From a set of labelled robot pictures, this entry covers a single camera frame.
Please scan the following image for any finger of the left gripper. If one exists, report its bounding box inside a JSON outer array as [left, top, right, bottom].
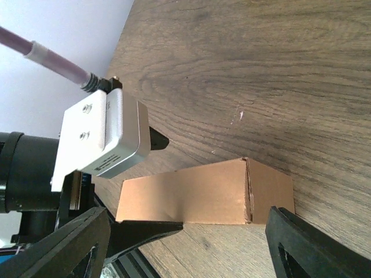
[[149, 127, 169, 151], [106, 221, 183, 261]]

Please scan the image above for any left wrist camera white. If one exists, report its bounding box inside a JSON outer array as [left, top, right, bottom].
[[51, 89, 151, 192]]

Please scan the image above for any cardboard box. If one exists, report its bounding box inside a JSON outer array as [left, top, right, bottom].
[[115, 158, 295, 225]]

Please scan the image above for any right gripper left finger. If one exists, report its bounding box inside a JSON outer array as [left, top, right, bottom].
[[1, 207, 110, 277]]

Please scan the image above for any black aluminium frame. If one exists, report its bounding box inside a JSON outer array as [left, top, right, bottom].
[[100, 249, 161, 278]]

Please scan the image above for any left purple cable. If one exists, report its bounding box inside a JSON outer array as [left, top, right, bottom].
[[0, 25, 101, 94]]

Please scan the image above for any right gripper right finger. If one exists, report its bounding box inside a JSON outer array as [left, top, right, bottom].
[[265, 206, 370, 277]]

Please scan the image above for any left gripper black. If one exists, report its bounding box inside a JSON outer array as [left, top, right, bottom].
[[1, 132, 104, 246]]

